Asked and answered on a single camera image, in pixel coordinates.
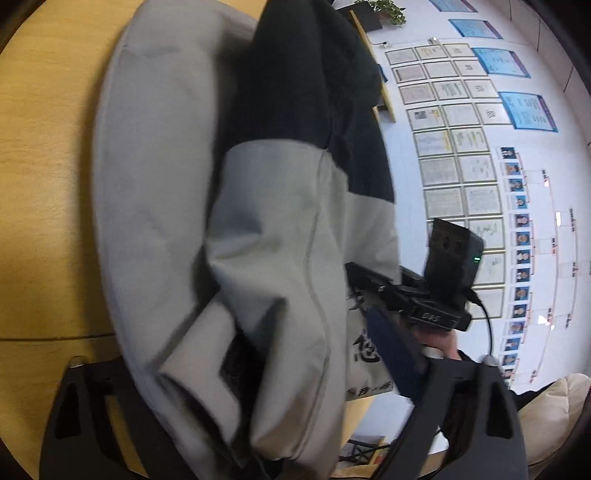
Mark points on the person's right hand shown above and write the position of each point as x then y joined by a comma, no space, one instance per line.
445,341

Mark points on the grey and black jacket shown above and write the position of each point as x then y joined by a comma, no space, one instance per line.
238,166

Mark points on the black tracking camera box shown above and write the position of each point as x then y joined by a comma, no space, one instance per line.
453,262

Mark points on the potted green plant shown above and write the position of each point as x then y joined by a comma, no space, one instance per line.
378,11

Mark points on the cream puffer vest torso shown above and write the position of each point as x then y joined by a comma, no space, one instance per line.
549,419

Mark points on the right forearm black sleeve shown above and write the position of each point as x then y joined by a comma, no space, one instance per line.
521,400

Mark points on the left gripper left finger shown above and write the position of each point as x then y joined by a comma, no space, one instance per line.
79,440

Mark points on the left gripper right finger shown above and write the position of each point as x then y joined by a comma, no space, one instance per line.
466,401

